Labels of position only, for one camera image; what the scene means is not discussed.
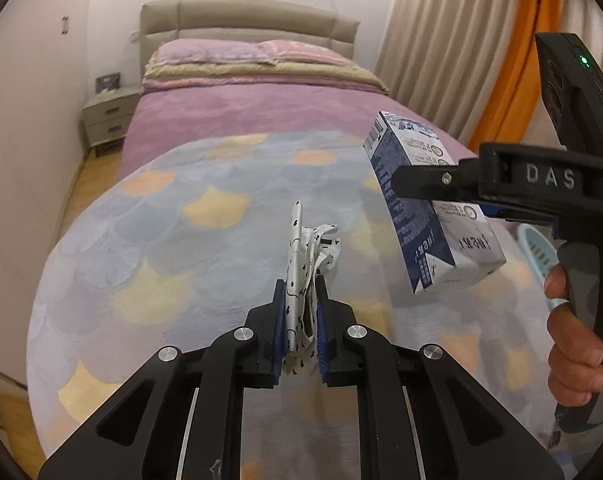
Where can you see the white spotted wrapper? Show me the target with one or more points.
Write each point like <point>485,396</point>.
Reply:
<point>312,252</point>

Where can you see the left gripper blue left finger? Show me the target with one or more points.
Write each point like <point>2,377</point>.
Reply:
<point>277,342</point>

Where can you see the light blue plastic basket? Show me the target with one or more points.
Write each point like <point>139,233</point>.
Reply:
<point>539,252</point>

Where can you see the beige curtain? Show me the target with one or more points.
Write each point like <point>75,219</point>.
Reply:
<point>441,58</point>

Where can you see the purple pillow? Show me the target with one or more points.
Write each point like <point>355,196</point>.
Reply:
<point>211,51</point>

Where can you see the blue white milk carton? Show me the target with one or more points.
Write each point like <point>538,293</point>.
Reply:
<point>446,246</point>

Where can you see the orange curtain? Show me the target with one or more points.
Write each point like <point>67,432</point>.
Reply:
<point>517,90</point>

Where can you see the beige nightstand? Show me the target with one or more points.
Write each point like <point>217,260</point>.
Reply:
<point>108,115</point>

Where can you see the beige padded headboard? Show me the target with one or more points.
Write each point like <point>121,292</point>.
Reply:
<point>243,20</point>

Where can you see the white wardrobe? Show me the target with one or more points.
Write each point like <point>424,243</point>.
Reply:
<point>43,87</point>

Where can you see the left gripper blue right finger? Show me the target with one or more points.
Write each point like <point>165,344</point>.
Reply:
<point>321,338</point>

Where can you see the patterned round tablecloth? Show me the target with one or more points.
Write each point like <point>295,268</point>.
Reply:
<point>180,250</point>

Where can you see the pink pillow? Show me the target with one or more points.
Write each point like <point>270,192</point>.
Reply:
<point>300,52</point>

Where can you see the bed with purple cover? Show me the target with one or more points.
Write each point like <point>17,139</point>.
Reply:
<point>243,113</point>

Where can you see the small picture frame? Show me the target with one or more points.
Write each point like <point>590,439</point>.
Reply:
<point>107,83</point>

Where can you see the person's right hand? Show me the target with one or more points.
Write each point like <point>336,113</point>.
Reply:
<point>576,357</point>

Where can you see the beige folded quilt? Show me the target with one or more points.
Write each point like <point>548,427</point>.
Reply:
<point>192,75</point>

